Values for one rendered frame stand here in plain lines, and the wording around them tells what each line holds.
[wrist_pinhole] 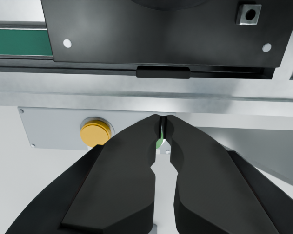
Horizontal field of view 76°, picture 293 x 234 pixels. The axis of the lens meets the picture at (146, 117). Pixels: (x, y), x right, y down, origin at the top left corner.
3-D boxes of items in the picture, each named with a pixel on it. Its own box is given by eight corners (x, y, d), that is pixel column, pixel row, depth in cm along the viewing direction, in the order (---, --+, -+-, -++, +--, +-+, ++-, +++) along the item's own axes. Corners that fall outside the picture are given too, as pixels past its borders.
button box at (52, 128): (169, 133, 32) (172, 156, 27) (50, 127, 33) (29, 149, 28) (173, 94, 29) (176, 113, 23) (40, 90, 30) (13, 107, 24)
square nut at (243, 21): (252, 24, 18) (257, 25, 17) (235, 24, 18) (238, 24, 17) (257, 4, 17) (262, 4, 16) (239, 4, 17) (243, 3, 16)
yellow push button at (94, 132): (114, 141, 27) (110, 150, 26) (86, 139, 27) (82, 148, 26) (111, 117, 25) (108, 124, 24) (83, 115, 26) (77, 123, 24)
